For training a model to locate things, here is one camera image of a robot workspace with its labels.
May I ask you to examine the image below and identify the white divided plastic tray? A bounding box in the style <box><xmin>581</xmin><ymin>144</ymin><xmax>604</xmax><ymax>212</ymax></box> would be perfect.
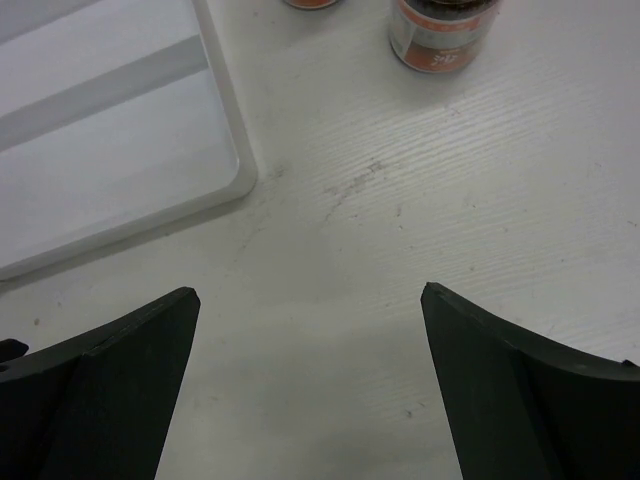
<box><xmin>1</xmin><ymin>1</ymin><xmax>257</xmax><ymax>279</ymax></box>

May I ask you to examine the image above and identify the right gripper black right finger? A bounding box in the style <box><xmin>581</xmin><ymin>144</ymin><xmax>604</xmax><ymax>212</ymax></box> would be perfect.
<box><xmin>421</xmin><ymin>283</ymin><xmax>639</xmax><ymax>479</ymax></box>

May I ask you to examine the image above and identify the orange label spice jar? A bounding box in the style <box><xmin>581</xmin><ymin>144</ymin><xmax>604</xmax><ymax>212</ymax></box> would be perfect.
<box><xmin>389</xmin><ymin>0</ymin><xmax>501</xmax><ymax>73</ymax></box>
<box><xmin>284</xmin><ymin>0</ymin><xmax>339</xmax><ymax>11</ymax></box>

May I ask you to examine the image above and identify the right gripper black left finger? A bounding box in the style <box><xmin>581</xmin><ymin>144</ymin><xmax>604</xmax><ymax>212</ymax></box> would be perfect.
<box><xmin>1</xmin><ymin>287</ymin><xmax>201</xmax><ymax>479</ymax></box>

